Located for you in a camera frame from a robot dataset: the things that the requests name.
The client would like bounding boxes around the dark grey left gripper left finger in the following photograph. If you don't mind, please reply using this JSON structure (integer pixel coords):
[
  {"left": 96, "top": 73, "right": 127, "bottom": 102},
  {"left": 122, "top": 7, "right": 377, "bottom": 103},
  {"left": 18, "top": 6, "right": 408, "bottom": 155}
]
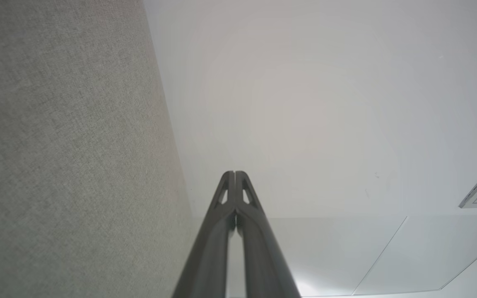
[{"left": 172, "top": 171, "right": 236, "bottom": 298}]

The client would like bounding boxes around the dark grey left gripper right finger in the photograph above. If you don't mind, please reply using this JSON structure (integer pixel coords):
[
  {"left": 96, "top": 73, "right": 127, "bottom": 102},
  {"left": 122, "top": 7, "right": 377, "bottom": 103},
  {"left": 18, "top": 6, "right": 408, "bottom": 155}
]
[{"left": 236, "top": 171, "right": 301, "bottom": 298}]

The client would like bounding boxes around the grey fabric sofa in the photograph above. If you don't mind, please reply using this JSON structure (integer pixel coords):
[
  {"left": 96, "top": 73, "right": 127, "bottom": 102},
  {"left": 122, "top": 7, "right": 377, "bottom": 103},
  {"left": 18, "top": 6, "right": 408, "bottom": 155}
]
[{"left": 0, "top": 0, "right": 195, "bottom": 298}]

